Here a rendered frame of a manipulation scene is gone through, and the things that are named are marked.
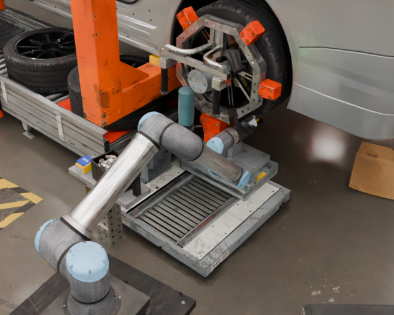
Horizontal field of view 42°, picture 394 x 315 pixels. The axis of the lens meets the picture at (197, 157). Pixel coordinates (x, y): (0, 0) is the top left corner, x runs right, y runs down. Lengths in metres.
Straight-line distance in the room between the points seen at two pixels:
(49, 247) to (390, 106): 1.55
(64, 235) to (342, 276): 1.50
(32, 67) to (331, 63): 2.09
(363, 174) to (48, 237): 2.20
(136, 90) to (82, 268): 1.33
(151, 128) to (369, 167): 1.94
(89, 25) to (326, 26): 1.12
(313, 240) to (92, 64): 1.54
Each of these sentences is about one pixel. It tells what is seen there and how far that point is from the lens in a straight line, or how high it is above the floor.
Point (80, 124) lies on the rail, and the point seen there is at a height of 0.37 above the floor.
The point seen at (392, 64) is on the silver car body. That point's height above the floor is 1.14.
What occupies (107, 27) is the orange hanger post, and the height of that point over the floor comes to 1.07.
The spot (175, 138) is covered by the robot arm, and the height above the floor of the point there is 0.93.
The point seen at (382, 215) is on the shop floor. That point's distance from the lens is 3.29.
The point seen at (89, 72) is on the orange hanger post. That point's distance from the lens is 2.75.
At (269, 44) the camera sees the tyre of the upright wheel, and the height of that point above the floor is 1.05.
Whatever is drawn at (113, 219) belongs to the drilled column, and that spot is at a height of 0.19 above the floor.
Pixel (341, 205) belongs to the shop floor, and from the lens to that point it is 3.27.
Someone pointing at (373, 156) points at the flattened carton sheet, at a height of 0.01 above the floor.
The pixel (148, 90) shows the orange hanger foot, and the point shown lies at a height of 0.61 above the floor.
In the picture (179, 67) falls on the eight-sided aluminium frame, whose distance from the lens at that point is 2.87.
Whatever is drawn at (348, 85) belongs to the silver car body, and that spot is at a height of 0.98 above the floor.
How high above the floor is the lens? 2.06
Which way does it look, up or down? 36 degrees down
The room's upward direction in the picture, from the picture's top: 2 degrees clockwise
